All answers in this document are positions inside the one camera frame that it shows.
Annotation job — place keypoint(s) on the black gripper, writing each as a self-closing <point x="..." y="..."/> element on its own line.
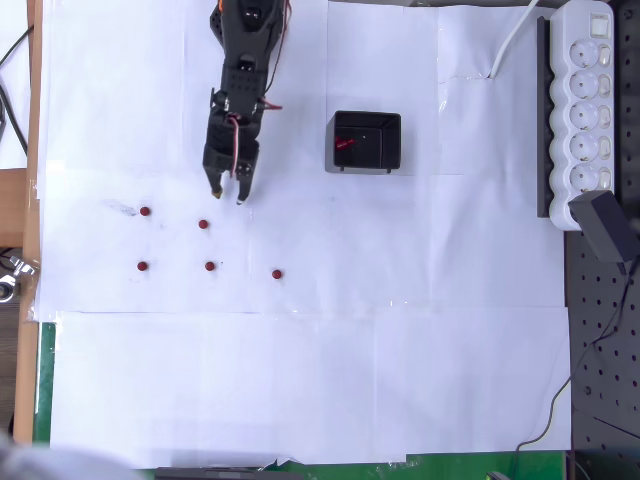
<point x="223" y="161"/>

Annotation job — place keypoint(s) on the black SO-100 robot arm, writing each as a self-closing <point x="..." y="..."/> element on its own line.
<point x="245" y="45"/>

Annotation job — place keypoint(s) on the black open box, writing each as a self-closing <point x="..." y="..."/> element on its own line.
<point x="370" y="150"/>

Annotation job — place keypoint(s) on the white paper table cover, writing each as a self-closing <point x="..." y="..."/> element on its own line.
<point x="320" y="375"/>

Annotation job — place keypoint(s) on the silver metal clamp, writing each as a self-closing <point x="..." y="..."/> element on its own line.
<point x="15" y="275"/>

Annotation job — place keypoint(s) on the green cutting mat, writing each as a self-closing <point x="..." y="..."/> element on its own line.
<point x="45" y="380"/>

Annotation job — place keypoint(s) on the dark ribbed block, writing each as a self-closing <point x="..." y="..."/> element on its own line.
<point x="10" y="360"/>

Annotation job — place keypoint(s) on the black flat device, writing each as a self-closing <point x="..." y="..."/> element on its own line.
<point x="225" y="474"/>

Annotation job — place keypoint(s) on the blurry grey object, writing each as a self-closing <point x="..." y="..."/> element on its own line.
<point x="50" y="462"/>

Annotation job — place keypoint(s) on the white power strip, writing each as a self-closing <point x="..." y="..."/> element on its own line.
<point x="580" y="150"/>

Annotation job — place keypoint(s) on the black power adapter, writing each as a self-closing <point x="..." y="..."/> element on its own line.
<point x="600" y="225"/>

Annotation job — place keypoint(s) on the black perforated pegboard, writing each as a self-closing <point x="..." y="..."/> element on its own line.
<point x="600" y="350"/>

